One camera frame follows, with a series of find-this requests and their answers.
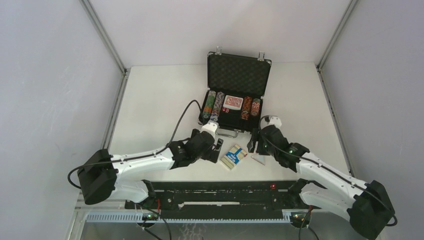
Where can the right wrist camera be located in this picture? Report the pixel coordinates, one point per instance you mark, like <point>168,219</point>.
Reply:
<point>273,120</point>

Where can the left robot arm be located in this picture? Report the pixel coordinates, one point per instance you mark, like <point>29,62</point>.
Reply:
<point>105,176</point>

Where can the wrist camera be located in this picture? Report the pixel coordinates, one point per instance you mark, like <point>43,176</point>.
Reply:
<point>210,127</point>
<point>273,120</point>

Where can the clear triangle dealer marker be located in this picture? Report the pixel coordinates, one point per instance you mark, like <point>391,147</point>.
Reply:
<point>259,158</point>

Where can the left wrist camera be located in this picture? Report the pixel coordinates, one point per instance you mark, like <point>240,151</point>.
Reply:
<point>210,127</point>

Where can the black poker set case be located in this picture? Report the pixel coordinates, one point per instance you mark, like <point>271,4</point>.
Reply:
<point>239,76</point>

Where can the aluminium frame rail front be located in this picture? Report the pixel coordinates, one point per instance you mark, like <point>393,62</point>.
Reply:
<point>227,210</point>

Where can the blue tan poker chip row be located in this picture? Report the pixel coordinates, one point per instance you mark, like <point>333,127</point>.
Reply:
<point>217,106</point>

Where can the green poker chip row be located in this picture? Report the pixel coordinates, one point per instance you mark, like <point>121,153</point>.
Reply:
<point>209,103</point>

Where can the red white poker chip row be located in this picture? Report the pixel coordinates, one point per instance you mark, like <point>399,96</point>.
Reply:
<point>255,107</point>

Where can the blue texas holdem card box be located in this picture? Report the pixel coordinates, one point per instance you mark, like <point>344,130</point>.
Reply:
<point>233,157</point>

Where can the left aluminium frame post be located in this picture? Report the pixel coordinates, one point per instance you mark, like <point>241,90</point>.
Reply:
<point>102,32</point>

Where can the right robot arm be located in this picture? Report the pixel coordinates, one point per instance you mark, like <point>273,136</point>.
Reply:
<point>365,205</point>

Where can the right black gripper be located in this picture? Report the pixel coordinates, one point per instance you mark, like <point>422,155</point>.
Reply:
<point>251,145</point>

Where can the aluminium frame post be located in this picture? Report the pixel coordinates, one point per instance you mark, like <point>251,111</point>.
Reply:
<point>102,32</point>
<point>337,33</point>

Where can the orange black poker chip row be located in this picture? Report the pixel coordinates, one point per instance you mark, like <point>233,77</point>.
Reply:
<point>246,108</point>

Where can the red playing card deck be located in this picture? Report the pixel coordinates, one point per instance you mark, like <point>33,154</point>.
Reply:
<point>233,102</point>

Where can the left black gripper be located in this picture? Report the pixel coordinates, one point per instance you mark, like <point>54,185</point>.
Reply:
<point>208,155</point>

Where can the right aluminium frame post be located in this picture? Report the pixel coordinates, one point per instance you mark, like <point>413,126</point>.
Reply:
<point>337,33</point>

